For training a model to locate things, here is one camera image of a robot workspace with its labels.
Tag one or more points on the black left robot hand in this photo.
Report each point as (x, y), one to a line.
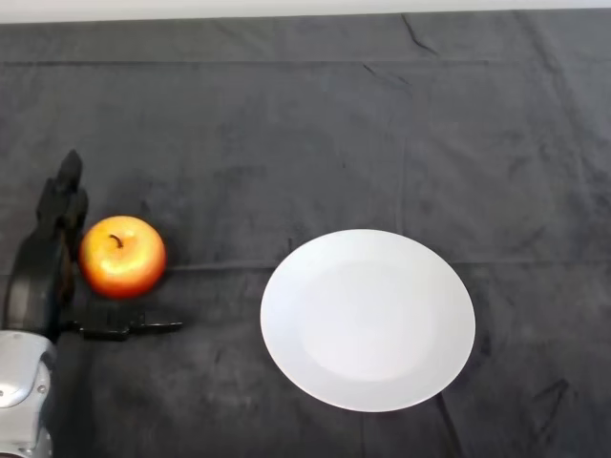
(35, 281)

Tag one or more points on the red yellow apple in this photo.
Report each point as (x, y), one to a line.
(123, 260)

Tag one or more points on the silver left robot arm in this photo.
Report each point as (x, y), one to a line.
(24, 381)

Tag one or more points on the white round plate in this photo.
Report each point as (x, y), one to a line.
(367, 319)

